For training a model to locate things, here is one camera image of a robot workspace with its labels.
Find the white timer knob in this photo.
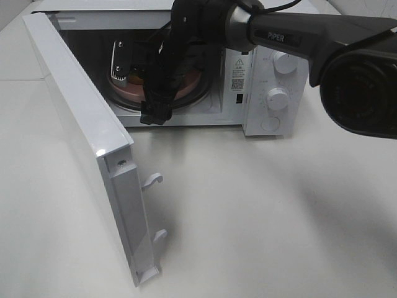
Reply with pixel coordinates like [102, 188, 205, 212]
[266, 88, 290, 111]

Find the white warning label sticker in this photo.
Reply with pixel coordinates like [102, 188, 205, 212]
[230, 55, 248, 93]

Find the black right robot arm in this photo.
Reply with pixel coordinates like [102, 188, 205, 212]
[110, 1, 396, 139]

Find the white microwave door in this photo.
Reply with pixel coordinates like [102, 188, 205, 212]
[23, 12, 167, 285]

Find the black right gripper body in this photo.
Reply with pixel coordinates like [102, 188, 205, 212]
[143, 1, 223, 106]

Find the upper white power knob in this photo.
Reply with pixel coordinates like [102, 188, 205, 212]
[274, 52, 298, 75]

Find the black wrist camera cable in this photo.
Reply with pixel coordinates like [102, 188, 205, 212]
[248, 0, 298, 15]

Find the white microwave oven body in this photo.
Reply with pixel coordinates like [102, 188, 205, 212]
[24, 1, 308, 136]

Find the glass microwave turntable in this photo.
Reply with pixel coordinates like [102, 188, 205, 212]
[107, 72, 212, 111]

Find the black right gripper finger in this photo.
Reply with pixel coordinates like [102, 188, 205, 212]
[140, 101, 172, 125]
[110, 40, 133, 88]

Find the burger with lettuce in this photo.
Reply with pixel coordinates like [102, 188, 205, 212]
[128, 65, 146, 85]

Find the round white door button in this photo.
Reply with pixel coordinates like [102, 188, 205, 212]
[261, 117, 280, 132]

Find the pink round plate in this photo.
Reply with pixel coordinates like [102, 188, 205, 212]
[108, 70, 202, 104]

